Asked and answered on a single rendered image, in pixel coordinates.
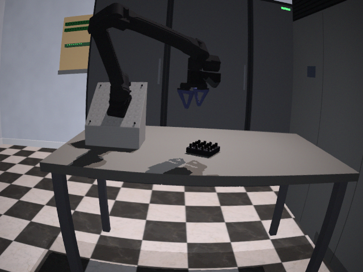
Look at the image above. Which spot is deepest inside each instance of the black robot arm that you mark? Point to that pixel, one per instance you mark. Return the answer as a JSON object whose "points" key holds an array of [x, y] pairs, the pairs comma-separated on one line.
{"points": [[112, 16]]}

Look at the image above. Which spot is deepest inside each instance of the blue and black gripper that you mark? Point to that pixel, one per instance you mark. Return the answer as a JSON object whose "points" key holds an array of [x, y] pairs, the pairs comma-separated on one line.
{"points": [[184, 89]]}

